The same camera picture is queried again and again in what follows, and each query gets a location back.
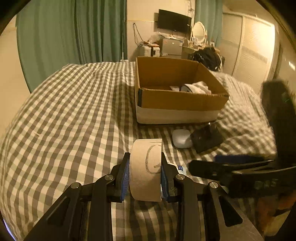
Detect small white blue tube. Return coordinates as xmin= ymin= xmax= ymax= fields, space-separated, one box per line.
xmin=177 ymin=165 xmax=187 ymax=176

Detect beige tape roll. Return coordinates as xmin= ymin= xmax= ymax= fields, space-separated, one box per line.
xmin=129 ymin=138 xmax=162 ymax=202

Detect black wallet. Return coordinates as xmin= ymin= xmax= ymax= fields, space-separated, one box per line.
xmin=190 ymin=123 xmax=223 ymax=153

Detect white Huawei earbuds case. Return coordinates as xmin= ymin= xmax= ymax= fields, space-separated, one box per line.
xmin=172 ymin=129 xmax=193 ymax=149

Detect grey checkered bed cover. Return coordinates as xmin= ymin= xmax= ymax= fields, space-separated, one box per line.
xmin=1 ymin=62 xmax=276 ymax=240

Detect cardboard box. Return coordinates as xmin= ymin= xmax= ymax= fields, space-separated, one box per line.
xmin=134 ymin=57 xmax=229 ymax=125

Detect white sock in box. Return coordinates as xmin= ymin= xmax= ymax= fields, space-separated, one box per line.
xmin=170 ymin=81 xmax=212 ymax=95

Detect black clothes on chair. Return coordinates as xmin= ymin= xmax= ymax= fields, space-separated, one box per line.
xmin=188 ymin=47 xmax=223 ymax=72

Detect white suitcase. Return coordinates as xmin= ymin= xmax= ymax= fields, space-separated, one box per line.
xmin=138 ymin=45 xmax=160 ymax=57

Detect white louvered wardrobe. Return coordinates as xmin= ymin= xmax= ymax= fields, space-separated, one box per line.
xmin=218 ymin=12 xmax=276 ymax=94

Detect silver mini fridge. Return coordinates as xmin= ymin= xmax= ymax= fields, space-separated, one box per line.
xmin=161 ymin=38 xmax=183 ymax=56

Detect oval white mirror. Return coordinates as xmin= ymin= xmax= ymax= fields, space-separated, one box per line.
xmin=191 ymin=22 xmax=207 ymax=44

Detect green curtain left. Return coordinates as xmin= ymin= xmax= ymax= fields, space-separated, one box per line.
xmin=16 ymin=1 xmax=127 ymax=92

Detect green curtain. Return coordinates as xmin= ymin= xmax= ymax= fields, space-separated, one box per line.
xmin=16 ymin=1 xmax=127 ymax=92
xmin=195 ymin=0 xmax=223 ymax=47

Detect green curtain right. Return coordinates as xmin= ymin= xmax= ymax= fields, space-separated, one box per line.
xmin=195 ymin=0 xmax=223 ymax=47

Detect wall television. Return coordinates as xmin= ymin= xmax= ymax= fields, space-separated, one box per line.
xmin=157 ymin=9 xmax=192 ymax=33

